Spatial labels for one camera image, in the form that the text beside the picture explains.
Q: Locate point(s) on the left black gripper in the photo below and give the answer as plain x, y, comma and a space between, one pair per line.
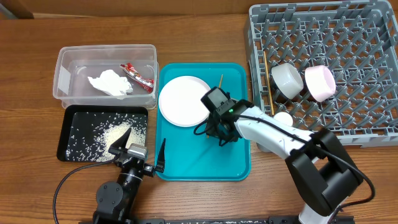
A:
121, 142

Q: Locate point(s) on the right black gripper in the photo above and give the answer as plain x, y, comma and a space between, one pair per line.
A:
212, 130

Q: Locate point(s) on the large white plate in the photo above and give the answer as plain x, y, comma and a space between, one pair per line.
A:
180, 101

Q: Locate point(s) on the wooden chopstick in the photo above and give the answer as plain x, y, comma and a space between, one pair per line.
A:
268, 84
219, 86

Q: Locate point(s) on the white cup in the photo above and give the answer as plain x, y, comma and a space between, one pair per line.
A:
284, 117

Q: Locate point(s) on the red sauce packet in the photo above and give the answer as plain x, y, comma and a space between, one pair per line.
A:
146, 83

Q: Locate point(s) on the grey bowl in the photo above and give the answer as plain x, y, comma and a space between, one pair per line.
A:
287, 79

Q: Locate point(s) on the white napkin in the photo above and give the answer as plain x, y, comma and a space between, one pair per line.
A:
111, 83

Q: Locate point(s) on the pink bowl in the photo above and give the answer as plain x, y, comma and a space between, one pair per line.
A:
320, 82

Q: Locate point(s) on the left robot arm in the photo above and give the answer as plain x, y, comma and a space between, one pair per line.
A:
115, 198

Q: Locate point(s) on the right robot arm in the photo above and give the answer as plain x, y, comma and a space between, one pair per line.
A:
323, 172

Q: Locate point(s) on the teal serving tray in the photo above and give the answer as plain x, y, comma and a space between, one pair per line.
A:
189, 157

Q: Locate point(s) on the spilled rice pile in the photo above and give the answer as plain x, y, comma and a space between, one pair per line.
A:
92, 133

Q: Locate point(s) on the black rectangular tray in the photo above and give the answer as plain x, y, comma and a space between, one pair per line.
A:
71, 110

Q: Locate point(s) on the clear plastic bin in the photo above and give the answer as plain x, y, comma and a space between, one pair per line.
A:
76, 64

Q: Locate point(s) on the grey dish rack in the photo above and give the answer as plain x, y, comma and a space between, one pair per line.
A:
356, 40

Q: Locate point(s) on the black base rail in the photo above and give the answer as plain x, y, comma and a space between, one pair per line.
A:
270, 220

